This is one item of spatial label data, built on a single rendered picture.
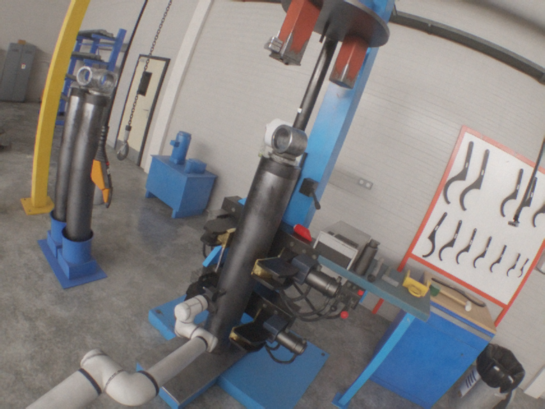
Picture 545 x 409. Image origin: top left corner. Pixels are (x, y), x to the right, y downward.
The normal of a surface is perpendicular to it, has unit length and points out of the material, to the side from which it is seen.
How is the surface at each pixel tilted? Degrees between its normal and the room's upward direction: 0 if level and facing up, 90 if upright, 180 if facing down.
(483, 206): 90
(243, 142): 90
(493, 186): 90
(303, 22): 90
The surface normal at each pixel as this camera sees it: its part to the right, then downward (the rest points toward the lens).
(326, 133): -0.49, 0.08
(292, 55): 0.51, 0.43
